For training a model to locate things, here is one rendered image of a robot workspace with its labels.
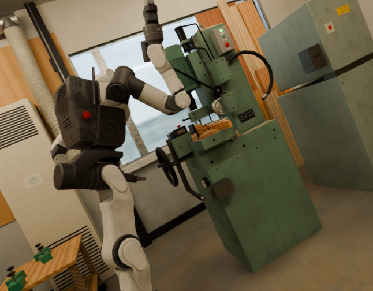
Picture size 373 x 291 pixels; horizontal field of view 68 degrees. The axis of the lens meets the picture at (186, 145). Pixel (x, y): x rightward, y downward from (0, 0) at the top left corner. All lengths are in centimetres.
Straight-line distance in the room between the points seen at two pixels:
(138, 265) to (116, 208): 27
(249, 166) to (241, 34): 221
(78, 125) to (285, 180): 130
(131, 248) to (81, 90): 72
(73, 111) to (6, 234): 209
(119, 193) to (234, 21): 285
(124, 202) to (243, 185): 78
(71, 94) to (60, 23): 210
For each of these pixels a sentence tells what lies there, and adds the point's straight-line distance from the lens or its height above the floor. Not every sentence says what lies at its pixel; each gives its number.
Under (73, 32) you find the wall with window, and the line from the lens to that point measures 330.
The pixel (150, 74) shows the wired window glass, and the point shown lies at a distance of 329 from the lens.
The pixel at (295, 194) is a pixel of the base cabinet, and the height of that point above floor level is 30.
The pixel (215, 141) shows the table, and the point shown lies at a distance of 154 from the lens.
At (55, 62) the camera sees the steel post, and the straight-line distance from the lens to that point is 309.
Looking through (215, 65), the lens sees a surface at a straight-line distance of 179.
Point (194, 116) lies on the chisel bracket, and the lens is 184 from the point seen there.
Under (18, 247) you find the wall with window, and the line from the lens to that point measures 320.
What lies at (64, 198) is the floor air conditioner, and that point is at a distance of 275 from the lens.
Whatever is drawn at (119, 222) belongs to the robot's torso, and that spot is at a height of 75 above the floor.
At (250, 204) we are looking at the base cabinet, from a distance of 180.
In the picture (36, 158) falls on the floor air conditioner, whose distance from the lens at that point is 276.
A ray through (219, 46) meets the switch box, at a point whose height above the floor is 137.
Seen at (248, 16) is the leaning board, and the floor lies 186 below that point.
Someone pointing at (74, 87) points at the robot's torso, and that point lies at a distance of 132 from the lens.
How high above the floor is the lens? 104
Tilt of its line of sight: 5 degrees down
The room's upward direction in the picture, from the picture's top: 25 degrees counter-clockwise
